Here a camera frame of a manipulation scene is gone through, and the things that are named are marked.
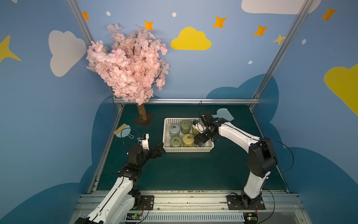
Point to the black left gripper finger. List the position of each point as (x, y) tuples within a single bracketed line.
[(159, 147), (157, 154)]

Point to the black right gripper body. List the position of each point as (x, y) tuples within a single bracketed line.
[(203, 134)]

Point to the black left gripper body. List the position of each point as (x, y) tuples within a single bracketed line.
[(152, 151)]

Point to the dark green tea canister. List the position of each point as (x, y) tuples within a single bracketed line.
[(175, 141)]

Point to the white perforated plastic basket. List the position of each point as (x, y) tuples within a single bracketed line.
[(207, 147)]

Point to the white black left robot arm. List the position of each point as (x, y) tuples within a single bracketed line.
[(123, 197)]

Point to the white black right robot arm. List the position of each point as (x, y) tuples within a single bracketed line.
[(262, 157)]

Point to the yellow green tea canister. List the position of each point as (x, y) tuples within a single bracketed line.
[(195, 131)]

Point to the blue grey tea canister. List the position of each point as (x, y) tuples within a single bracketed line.
[(174, 130)]

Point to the light blue plastic dustpan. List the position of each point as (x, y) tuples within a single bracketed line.
[(224, 113)]

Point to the blue hand brush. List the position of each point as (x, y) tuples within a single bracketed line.
[(123, 131)]

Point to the pink cherry blossom tree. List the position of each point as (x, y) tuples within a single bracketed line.
[(132, 67)]

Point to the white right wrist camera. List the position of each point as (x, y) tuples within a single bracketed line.
[(207, 119)]

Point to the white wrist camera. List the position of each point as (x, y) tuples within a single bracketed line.
[(207, 119), (143, 141)]

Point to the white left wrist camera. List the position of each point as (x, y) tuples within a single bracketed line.
[(143, 141)]

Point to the rear aluminium frame rail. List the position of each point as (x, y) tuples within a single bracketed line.
[(205, 101)]

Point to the right side floor rail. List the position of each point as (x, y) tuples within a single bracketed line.
[(263, 115)]

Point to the floor rail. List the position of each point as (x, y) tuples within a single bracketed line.
[(263, 115), (106, 122)]

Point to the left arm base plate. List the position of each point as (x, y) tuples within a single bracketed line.
[(145, 202)]

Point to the front aluminium mounting rail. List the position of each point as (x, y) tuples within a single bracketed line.
[(212, 207)]

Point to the left side floor rail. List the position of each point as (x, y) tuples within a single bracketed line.
[(106, 122)]

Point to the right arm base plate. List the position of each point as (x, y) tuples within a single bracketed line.
[(238, 202)]

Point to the right aluminium frame post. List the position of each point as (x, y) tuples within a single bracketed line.
[(306, 8)]

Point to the aluminium frame post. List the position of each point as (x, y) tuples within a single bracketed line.
[(306, 8), (81, 21)]

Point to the left aluminium frame post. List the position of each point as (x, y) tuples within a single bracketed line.
[(81, 21)]

